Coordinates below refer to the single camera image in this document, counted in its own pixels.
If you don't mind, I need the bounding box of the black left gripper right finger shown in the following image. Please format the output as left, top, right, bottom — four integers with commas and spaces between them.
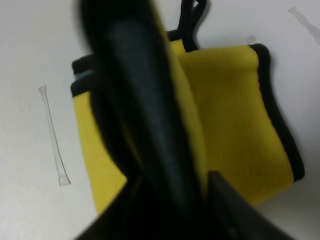
208, 171, 292, 240

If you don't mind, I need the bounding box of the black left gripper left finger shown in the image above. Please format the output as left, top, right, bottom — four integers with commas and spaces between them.
79, 0, 207, 240

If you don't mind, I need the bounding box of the yellow towel with black trim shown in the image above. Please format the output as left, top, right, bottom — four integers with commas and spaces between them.
71, 0, 305, 214

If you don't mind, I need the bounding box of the long clear tape strip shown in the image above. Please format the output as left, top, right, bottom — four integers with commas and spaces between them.
38, 85, 71, 187

